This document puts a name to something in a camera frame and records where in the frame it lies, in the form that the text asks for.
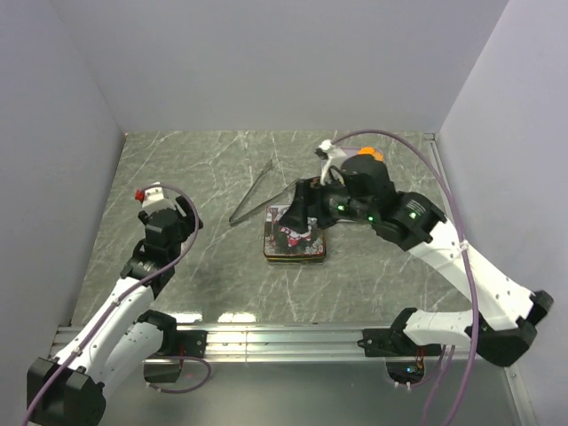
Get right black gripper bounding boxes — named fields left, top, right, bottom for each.
left=279, top=170, right=375, bottom=233

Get metal tongs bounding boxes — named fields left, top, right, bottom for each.
left=228, top=160, right=297, bottom=227

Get gold tin lid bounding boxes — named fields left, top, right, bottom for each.
left=263, top=204, right=327, bottom=257

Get gold cookie tin base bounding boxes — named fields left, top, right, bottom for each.
left=265, top=255, right=327, bottom=264

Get lavender plastic tray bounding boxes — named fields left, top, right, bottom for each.
left=319, top=145, right=387, bottom=232

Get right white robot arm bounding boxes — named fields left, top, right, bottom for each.
left=280, top=154, right=554, bottom=367

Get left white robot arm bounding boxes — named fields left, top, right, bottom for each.
left=23, top=184, right=203, bottom=425

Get orange fish cookie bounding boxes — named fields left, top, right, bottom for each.
left=358, top=146, right=375, bottom=155

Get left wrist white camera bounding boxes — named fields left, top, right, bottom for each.
left=135, top=182, right=175, bottom=215

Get wrist white camera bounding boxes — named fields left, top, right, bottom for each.
left=315, top=139, right=347, bottom=185
left=135, top=182, right=175, bottom=215

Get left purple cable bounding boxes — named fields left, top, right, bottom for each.
left=20, top=181, right=211, bottom=426

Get purple cable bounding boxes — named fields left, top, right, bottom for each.
left=20, top=181, right=211, bottom=426
left=332, top=129, right=483, bottom=426

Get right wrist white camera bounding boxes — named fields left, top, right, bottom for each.
left=315, top=139, right=347, bottom=185

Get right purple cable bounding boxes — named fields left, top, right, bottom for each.
left=332, top=129, right=483, bottom=426

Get aluminium rail frame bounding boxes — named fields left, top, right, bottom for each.
left=26, top=130, right=532, bottom=426

